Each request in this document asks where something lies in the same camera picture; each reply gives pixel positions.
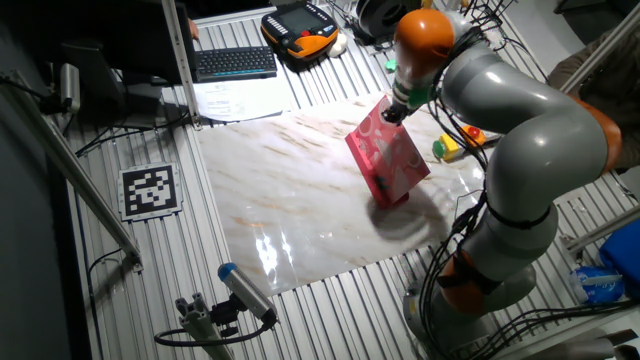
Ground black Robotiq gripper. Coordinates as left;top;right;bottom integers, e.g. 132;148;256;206
382;101;409;126

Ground yellow box with green button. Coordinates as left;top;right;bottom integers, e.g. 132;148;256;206
432;132;462;164

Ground orange box with red button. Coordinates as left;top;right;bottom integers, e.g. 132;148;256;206
459;124;487;149

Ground pink patterned flat box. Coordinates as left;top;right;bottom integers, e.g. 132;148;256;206
344;94;432;210

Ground black filament spool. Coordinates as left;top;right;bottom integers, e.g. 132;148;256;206
355;0;409;42

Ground marble pattern table mat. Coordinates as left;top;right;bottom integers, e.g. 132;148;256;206
195;82;584;297

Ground orange grey teach pendant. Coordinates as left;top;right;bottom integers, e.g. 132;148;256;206
260;1;340;61

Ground white printed paper sheet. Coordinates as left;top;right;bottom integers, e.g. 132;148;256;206
192;77;296;124

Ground black computer keyboard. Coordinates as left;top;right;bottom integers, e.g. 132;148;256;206
193;45;279;84

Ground person in brown jacket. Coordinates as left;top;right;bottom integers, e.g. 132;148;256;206
547;27;640;170

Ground black white fiducial marker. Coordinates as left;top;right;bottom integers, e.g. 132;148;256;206
117;162;185;223

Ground blue white plastic packet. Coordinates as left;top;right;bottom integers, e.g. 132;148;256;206
569;265;626;305

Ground blue bag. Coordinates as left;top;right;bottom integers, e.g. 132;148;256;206
598;219;640;287

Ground black computer monitor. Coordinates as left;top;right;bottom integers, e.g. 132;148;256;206
59;0;197;129

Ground short aluminium profile stub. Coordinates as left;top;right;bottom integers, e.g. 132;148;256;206
174;292;235;360

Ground long diagonal aluminium bar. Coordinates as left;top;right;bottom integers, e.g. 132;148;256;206
0;69;145;274

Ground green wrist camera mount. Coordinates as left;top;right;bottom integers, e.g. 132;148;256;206
384;58;436;110

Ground black wire basket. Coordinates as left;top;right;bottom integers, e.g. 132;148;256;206
462;0;507;32

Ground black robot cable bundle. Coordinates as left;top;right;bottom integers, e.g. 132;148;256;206
418;29;501;359

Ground slanted aluminium frame profile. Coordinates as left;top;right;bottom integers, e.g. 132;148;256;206
559;2;640;94

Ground aluminium frame post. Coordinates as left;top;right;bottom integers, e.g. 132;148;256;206
160;0;202;130

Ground silver camera with blue cap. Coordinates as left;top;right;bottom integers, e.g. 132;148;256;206
217;262;279;326

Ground aluminium profile with bracket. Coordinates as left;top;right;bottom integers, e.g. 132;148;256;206
564;204;640;254

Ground black camera clamp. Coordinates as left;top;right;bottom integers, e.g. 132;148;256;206
209;294;241;338

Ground black camera cable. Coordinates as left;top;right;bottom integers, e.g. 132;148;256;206
153;318;275;348

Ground thin black floor cable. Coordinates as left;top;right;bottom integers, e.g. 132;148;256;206
85;247;124;360

